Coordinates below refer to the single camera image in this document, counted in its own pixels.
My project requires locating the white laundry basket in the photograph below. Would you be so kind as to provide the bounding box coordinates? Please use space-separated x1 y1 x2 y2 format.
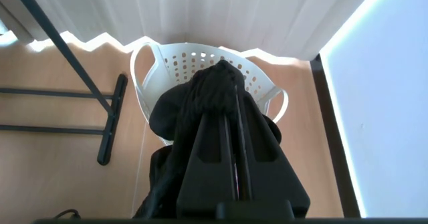
129 41 290 146

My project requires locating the black clothes rack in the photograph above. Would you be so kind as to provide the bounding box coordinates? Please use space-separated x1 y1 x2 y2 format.
0 0 129 166

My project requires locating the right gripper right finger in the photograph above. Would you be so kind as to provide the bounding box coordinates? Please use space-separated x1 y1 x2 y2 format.
233 86 312 219

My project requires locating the beige curtain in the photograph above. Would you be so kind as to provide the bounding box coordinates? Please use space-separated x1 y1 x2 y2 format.
0 0 379 62

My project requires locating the black ribbed garment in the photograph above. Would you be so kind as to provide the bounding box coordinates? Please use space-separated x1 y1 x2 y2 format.
132 59 283 219

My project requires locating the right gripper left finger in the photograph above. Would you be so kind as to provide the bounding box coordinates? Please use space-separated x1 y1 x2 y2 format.
176 112 240 219

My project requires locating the black cable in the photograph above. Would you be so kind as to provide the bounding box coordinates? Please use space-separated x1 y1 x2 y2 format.
53 208 82 220

